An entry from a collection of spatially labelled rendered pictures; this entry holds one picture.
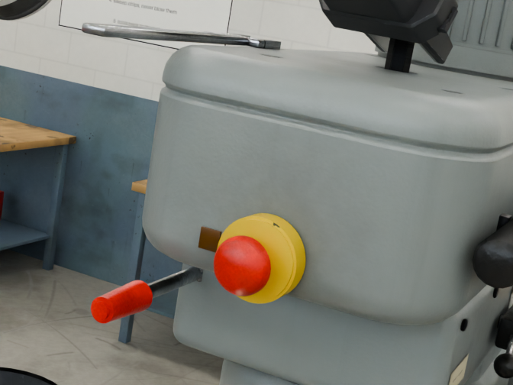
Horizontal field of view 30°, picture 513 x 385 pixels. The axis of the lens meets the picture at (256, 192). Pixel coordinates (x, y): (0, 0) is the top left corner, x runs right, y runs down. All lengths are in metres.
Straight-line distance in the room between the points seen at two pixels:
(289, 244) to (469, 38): 0.42
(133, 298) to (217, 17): 4.99
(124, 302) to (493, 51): 0.48
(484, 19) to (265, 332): 0.40
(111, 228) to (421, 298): 5.51
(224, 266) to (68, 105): 5.61
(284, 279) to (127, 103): 5.35
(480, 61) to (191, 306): 0.39
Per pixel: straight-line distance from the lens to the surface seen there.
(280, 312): 0.78
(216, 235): 0.68
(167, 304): 5.23
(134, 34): 0.68
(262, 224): 0.64
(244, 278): 0.62
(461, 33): 1.00
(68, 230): 6.31
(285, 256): 0.64
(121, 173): 6.02
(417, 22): 0.78
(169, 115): 0.70
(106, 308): 0.69
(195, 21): 5.73
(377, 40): 0.86
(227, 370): 0.87
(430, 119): 0.62
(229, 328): 0.80
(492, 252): 0.65
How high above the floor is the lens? 1.94
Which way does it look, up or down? 12 degrees down
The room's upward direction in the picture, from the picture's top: 10 degrees clockwise
